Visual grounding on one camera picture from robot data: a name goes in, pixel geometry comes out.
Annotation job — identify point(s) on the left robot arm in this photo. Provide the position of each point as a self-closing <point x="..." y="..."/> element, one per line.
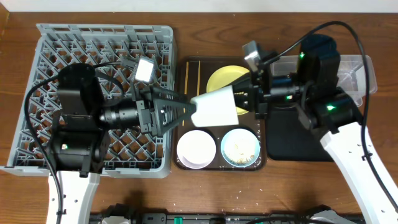
<point x="80" y="134"/>

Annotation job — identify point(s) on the white plastic cup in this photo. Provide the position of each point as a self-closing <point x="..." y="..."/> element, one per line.
<point x="216" y="108"/>

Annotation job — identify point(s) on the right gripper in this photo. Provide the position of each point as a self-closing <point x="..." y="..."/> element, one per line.
<point x="258" y="94"/>

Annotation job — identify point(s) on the grey plastic dish rack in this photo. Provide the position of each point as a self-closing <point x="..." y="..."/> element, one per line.
<point x="130" y="154"/>

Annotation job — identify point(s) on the clear plastic bin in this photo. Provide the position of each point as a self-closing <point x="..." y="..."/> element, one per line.
<point x="351" y="71"/>

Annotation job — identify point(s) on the wooden chopstick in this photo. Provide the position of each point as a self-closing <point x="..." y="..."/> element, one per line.
<point x="185" y="84"/>
<point x="198" y="77"/>

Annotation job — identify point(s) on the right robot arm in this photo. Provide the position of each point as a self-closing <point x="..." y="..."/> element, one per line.
<point x="325" y="110"/>

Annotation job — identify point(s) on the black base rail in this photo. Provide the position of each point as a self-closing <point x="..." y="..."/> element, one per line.
<point x="120" y="213"/>

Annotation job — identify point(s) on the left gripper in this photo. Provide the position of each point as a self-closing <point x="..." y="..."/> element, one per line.
<point x="147" y="112"/>

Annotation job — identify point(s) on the pink white bowl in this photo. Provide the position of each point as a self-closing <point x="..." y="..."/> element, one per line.
<point x="196" y="149"/>

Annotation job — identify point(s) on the yellow round plate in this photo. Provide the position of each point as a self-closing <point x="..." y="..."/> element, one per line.
<point x="224" y="76"/>

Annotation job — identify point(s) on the dark brown serving tray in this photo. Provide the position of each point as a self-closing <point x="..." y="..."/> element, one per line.
<point x="218" y="136"/>

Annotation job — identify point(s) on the light blue bowl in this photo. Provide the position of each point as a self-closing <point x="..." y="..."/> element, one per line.
<point x="240" y="147"/>

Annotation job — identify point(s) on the black rectangular tray bin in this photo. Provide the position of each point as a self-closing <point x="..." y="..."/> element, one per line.
<point x="288" y="140"/>

